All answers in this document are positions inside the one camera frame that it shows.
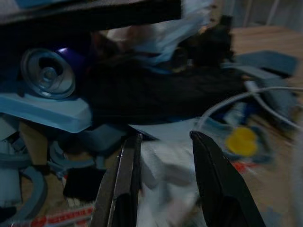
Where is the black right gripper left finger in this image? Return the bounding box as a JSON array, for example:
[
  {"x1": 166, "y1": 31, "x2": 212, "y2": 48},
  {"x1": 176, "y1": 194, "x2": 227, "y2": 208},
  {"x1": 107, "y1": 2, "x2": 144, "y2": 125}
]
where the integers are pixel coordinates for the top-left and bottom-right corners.
[{"x1": 93, "y1": 132, "x2": 143, "y2": 227}]

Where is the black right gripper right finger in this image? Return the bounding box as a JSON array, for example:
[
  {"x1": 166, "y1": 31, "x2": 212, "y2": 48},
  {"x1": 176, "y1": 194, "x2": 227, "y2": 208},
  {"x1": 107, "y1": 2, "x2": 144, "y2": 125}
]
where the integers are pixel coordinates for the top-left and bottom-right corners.
[{"x1": 190, "y1": 130, "x2": 266, "y2": 227}]

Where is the white tissue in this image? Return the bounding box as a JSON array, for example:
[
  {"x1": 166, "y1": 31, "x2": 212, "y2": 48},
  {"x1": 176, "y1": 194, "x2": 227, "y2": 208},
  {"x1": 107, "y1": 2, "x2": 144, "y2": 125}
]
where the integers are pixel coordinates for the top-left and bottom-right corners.
[{"x1": 139, "y1": 122, "x2": 204, "y2": 227}]

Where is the yellow round cap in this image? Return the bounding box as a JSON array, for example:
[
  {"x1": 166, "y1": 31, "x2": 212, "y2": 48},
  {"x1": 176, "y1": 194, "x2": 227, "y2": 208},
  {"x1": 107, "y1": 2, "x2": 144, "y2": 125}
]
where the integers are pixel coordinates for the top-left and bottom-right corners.
[{"x1": 224, "y1": 126, "x2": 258, "y2": 156}]

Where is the black crumpled cloth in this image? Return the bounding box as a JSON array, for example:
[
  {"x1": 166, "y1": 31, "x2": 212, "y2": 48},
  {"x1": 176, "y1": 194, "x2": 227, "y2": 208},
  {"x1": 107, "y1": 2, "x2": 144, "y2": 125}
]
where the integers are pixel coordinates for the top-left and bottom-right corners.
[{"x1": 80, "y1": 16, "x2": 249, "y2": 126}]

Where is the blue silver drink can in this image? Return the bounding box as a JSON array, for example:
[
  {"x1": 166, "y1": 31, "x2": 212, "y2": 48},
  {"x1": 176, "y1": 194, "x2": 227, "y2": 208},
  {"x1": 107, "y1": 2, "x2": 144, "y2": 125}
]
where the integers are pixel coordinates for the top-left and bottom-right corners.
[{"x1": 20, "y1": 47, "x2": 86, "y2": 100}]

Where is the white charging cable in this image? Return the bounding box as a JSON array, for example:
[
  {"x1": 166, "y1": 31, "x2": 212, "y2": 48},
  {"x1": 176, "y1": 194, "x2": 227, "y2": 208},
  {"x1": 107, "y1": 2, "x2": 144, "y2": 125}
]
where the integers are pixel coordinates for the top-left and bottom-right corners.
[{"x1": 196, "y1": 80, "x2": 303, "y2": 133}]

